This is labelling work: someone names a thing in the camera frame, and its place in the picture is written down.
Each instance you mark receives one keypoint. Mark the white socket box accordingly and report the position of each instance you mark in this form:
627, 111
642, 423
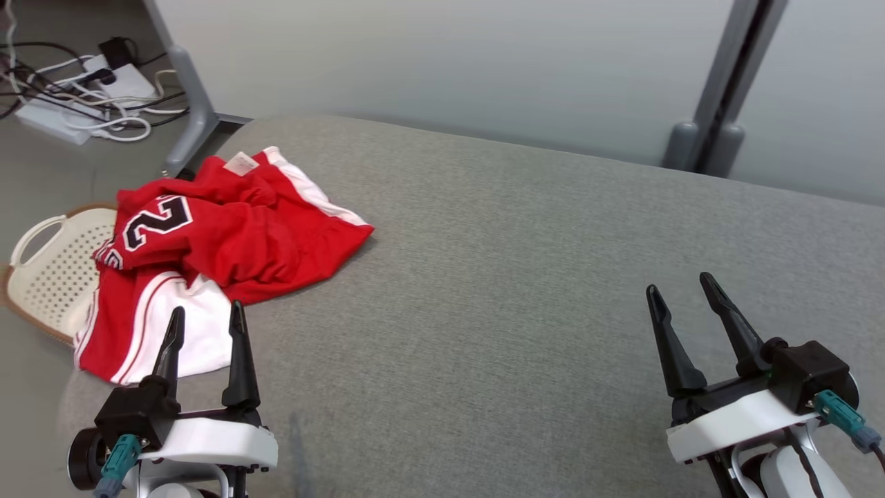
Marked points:
131, 83

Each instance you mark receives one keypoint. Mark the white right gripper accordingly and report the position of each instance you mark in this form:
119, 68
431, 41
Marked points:
733, 418

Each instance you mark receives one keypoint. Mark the long white power strip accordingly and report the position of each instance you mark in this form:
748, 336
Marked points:
48, 124

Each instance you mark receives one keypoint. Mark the black power adapter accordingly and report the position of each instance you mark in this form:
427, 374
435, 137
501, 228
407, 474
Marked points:
116, 52

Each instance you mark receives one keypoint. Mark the red shorts white side stripe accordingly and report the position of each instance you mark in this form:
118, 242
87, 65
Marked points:
290, 235

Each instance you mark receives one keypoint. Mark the red Bulls jersey white sleeves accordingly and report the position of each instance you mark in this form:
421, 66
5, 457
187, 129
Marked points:
148, 225

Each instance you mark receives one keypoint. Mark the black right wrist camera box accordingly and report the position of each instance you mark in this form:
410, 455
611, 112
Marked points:
805, 370

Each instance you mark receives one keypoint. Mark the grey partition post twin cylinders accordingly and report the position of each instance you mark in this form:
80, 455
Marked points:
726, 83

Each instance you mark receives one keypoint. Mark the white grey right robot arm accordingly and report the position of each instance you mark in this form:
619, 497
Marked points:
788, 474

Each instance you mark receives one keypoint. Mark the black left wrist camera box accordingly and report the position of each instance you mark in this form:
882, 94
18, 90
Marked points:
131, 415

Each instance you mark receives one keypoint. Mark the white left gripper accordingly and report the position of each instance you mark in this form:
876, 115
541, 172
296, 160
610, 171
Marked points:
214, 439

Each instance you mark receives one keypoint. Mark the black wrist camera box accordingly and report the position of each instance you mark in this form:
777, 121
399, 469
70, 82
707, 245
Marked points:
131, 415
805, 370

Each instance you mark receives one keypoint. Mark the cream perforated laundry basket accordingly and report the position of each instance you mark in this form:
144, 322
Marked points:
59, 277

